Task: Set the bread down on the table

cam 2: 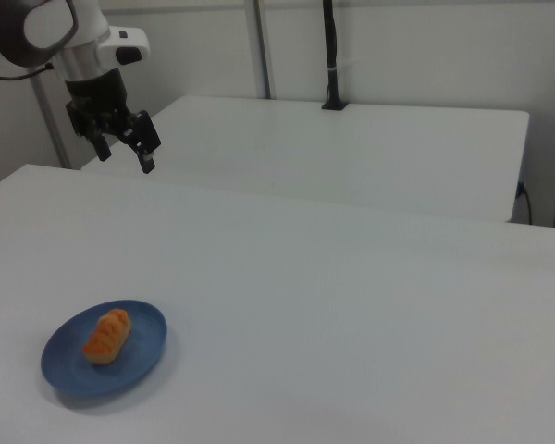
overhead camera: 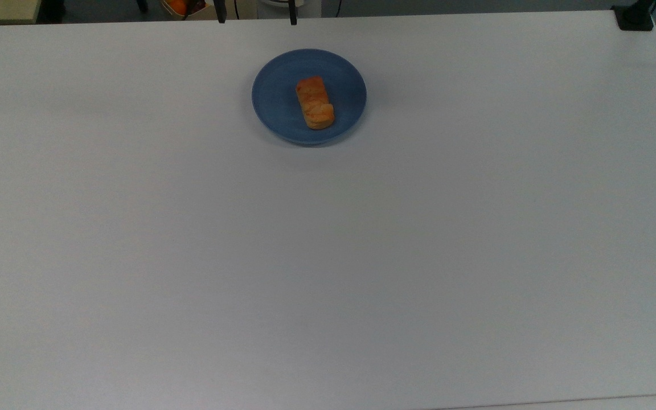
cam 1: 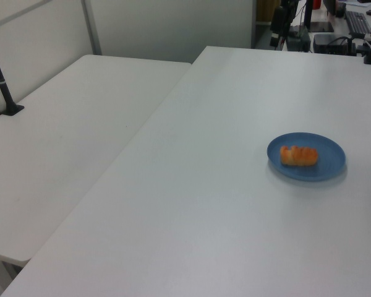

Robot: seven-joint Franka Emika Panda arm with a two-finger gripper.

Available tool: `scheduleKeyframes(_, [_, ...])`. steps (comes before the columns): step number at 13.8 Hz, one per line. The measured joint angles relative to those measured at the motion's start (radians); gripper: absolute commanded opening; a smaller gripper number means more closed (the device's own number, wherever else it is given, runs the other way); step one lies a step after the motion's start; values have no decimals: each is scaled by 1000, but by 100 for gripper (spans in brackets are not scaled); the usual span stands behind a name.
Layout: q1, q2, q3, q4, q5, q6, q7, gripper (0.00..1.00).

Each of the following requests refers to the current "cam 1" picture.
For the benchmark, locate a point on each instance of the dark Franka gripper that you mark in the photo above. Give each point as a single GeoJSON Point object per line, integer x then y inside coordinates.
{"type": "Point", "coordinates": [278, 18]}

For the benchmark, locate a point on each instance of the orange-brown bread roll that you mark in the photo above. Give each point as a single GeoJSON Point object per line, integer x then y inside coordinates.
{"type": "Point", "coordinates": [298, 155]}

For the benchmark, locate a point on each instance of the black monitor stand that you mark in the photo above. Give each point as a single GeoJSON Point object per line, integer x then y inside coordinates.
{"type": "Point", "coordinates": [315, 24]}

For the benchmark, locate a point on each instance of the black electronics box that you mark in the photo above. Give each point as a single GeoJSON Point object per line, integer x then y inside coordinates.
{"type": "Point", "coordinates": [330, 43]}

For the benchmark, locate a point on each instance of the black keyboard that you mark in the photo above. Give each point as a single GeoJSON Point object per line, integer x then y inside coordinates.
{"type": "Point", "coordinates": [358, 21]}

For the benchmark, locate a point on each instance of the blue round plate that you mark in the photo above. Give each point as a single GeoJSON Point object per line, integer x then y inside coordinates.
{"type": "Point", "coordinates": [324, 167]}

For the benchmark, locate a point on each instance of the white side table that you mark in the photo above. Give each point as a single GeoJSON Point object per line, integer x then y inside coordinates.
{"type": "Point", "coordinates": [65, 148]}

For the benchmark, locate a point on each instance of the black camera pole with base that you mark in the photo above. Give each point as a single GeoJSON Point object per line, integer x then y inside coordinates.
{"type": "Point", "coordinates": [0, 82]}

